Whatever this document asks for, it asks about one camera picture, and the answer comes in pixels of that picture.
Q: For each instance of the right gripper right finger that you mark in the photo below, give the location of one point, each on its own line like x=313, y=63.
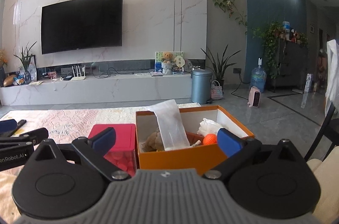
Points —
x=237, y=150

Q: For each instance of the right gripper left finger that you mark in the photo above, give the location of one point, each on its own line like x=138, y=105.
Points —
x=92, y=151

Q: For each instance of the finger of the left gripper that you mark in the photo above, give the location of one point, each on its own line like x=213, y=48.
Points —
x=7, y=125
x=35, y=137

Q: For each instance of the orange knitted carrot toy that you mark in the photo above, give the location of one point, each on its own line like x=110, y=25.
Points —
x=210, y=139

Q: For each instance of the white cloth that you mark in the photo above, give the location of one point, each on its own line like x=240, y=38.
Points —
x=208, y=126

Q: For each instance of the beige pouch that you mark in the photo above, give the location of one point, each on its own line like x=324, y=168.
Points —
x=170, y=125

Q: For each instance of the black remote control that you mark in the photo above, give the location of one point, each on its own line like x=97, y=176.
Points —
x=19, y=125

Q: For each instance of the red box with balls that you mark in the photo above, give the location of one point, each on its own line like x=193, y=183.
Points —
x=123, y=154

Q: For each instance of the lace patterned tablecloth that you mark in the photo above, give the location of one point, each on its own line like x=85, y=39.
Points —
x=63, y=126

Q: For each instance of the orange cardboard box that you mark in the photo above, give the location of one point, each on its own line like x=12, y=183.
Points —
x=202, y=157

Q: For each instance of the pink space heater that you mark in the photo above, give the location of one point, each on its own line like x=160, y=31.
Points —
x=254, y=97

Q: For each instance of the small woven handbag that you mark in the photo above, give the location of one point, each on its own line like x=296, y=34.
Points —
x=216, y=92

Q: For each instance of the green plant in vase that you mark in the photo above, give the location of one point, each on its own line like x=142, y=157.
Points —
x=25, y=58

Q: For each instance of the dried flowers in vase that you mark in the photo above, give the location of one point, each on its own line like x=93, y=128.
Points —
x=3, y=62

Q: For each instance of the white wifi router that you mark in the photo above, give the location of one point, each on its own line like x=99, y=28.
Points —
x=78, y=73

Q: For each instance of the water jug with pump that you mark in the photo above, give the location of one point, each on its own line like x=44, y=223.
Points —
x=258, y=76

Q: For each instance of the blue metal trash bin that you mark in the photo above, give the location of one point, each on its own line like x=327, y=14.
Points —
x=201, y=85

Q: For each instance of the marble tv console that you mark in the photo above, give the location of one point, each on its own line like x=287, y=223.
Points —
x=118, y=88

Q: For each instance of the dark cabinet with plants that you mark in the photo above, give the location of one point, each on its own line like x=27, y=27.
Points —
x=285, y=55

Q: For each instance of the teddy bear on console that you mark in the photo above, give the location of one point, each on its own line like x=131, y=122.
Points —
x=167, y=57

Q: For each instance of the black wall television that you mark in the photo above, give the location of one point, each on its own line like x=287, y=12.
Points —
x=81, y=24

